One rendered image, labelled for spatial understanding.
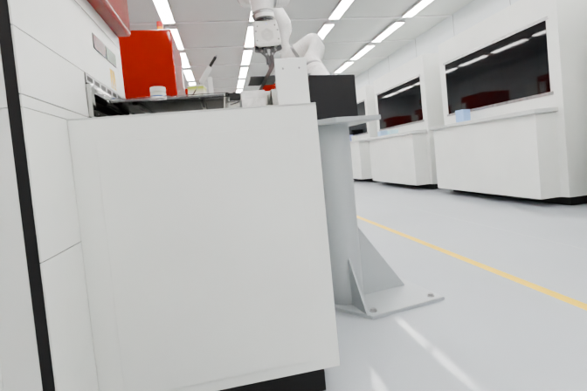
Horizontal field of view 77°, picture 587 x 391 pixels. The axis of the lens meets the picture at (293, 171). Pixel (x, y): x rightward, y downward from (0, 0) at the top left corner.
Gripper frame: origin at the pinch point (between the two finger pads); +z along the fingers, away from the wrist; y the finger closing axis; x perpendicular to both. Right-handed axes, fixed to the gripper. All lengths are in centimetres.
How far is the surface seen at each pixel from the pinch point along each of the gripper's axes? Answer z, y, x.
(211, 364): 88, -35, -46
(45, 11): -4, -58, -49
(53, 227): 44, -61, -58
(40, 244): 46, -61, -64
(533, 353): 109, 60, -47
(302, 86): 17.7, 1.6, -38.9
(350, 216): 67, 26, 8
